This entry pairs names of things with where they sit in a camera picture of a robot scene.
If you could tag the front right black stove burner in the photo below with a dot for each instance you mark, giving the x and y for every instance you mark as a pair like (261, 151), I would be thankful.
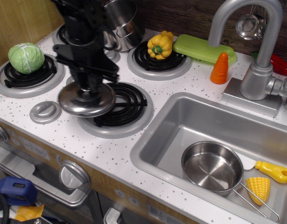
(132, 112)

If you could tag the silver stove knob middle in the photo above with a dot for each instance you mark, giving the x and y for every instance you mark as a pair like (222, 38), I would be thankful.
(69, 80)

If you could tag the yellow toy corn piece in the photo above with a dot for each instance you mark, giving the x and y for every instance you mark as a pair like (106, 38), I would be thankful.
(260, 189)

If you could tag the hanging steel ladle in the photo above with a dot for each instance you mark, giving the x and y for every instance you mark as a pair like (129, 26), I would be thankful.
(252, 26)

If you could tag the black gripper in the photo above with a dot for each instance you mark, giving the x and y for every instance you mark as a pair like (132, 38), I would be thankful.
(85, 54)

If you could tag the silver stove knob upper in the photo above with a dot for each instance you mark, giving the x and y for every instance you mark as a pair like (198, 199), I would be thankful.
(113, 55)

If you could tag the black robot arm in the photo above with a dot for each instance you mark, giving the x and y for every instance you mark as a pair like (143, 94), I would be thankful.
(82, 17)

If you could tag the front left black stove burner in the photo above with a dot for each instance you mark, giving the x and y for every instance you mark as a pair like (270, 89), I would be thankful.
(14, 84)

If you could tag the back left black stove burner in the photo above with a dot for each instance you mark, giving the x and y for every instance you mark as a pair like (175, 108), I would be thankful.
(58, 36)

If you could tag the green toy cabbage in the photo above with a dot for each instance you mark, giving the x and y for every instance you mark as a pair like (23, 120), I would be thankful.
(26, 57)

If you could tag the yellow cloth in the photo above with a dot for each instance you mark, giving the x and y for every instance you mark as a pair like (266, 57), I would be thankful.
(25, 213)

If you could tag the back right black stove burner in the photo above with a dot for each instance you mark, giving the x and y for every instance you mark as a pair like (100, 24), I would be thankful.
(143, 65)

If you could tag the green plastic cutting board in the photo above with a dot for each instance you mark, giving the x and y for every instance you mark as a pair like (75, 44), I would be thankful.
(200, 49)

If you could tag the blue clamp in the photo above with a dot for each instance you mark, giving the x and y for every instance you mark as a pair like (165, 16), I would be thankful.
(18, 191)

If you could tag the yellow toy bell pepper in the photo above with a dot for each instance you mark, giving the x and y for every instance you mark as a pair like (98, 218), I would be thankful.
(160, 46)

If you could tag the red toy chili pepper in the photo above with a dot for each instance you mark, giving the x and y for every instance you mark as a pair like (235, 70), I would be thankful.
(279, 65)

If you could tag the silver toy sink basin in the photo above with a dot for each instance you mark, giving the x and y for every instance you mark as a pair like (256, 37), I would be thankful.
(186, 119)

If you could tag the silver toy faucet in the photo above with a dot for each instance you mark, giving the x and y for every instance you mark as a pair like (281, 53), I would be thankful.
(259, 91)

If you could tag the silver front oven dial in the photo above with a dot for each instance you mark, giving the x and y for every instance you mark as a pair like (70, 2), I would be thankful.
(72, 175)

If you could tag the silver oven door handle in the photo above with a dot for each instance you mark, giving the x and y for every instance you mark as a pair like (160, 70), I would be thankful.
(16, 166)

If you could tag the steel cooking pot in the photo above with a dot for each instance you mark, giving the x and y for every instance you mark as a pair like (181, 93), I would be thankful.
(125, 22)

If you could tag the silver dial at left edge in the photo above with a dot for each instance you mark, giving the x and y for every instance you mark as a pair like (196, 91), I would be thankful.
(3, 135)

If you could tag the black stove burner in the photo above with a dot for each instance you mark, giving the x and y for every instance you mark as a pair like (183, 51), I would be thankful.
(143, 65)
(58, 36)
(14, 84)
(132, 112)

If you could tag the yellow handled toy knife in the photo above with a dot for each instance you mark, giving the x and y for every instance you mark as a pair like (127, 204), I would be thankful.
(276, 172)

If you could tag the small steel saucepan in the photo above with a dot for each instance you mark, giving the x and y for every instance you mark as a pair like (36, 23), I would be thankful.
(217, 168)

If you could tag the silver stove knob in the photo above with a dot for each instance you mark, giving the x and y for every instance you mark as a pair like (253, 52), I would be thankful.
(45, 112)
(69, 80)
(113, 55)

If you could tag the shiny steel pot lid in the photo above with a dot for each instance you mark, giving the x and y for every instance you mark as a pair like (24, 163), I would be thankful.
(83, 103)

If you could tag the orange toy carrot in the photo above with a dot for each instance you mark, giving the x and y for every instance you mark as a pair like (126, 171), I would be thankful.
(219, 74)

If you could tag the silver stove knob lower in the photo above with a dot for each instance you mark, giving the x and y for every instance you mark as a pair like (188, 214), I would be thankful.
(45, 112)

